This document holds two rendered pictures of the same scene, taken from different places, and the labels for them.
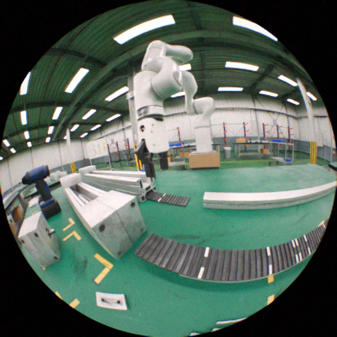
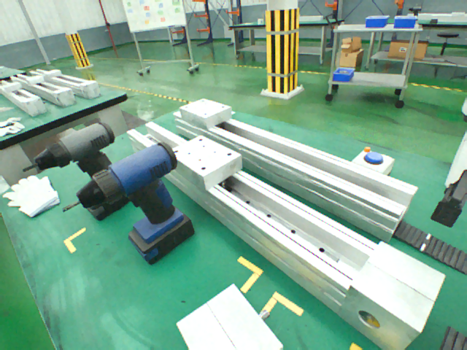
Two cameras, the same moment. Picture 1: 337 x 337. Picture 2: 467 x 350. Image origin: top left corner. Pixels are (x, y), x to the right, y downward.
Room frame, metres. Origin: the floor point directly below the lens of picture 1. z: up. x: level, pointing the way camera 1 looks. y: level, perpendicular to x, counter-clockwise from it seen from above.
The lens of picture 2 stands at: (-0.08, 0.26, 1.19)
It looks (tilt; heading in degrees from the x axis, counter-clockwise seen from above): 36 degrees down; 25
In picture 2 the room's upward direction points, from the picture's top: 7 degrees counter-clockwise
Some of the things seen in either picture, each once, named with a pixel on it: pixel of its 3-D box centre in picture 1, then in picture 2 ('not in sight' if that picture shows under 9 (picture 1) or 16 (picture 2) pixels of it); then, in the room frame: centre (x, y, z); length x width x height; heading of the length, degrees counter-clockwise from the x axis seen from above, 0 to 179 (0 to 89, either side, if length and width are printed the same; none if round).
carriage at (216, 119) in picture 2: (87, 171); (206, 116); (0.63, 0.66, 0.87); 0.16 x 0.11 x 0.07; 62
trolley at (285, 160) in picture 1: (282, 152); not in sight; (1.89, -4.08, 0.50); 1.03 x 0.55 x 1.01; 165
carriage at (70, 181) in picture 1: (70, 182); (204, 164); (0.35, 0.53, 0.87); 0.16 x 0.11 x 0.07; 62
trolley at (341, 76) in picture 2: (170, 157); (367, 58); (3.48, -0.14, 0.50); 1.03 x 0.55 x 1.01; 82
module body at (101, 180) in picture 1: (100, 179); (257, 150); (0.52, 0.44, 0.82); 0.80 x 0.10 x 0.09; 62
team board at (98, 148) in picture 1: (98, 156); (157, 28); (4.90, 3.88, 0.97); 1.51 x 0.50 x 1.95; 90
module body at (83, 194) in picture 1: (73, 190); (207, 180); (0.35, 0.53, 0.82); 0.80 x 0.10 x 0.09; 62
